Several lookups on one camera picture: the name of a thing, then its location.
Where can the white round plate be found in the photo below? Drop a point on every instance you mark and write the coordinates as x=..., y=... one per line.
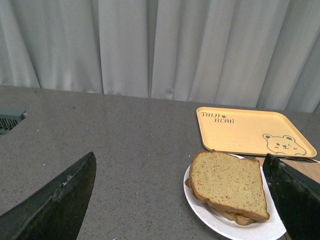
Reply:
x=271, y=229

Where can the yellow bear tray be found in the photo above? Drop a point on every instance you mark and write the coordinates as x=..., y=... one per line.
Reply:
x=251, y=132

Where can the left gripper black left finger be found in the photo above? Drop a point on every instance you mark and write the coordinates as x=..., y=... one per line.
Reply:
x=57, y=210

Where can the bread slice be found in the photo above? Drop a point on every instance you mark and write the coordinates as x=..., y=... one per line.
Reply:
x=232, y=216
x=229, y=183

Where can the wooden cutting board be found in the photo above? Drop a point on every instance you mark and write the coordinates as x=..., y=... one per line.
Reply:
x=307, y=167

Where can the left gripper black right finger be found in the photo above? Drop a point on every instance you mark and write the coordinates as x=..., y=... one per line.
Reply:
x=296, y=198

